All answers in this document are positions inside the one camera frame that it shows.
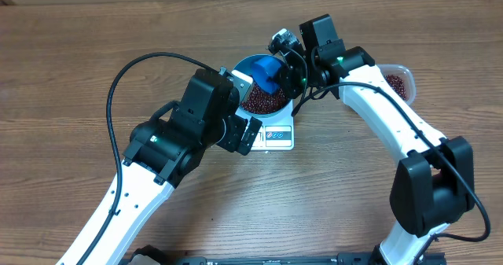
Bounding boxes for blue plastic scoop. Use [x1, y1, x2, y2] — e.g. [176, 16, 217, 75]
[251, 56, 283, 94]

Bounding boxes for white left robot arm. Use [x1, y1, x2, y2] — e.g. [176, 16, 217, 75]
[58, 69, 262, 264]

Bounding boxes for red adzuki beans in container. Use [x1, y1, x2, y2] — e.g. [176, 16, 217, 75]
[384, 75, 407, 101]

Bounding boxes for white kitchen scale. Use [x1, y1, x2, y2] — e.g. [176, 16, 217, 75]
[236, 101, 295, 151]

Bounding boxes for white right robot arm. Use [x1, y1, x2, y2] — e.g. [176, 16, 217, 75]
[268, 14, 476, 264]

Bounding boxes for clear plastic bean container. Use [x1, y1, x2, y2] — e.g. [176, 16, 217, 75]
[378, 64, 417, 105]

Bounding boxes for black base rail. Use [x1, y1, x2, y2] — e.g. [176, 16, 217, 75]
[121, 243, 445, 265]

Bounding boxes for blue plastic bowl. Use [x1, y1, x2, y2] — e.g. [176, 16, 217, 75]
[232, 53, 296, 119]

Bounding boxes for red beans in bowl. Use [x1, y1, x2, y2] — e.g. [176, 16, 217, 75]
[241, 85, 289, 115]

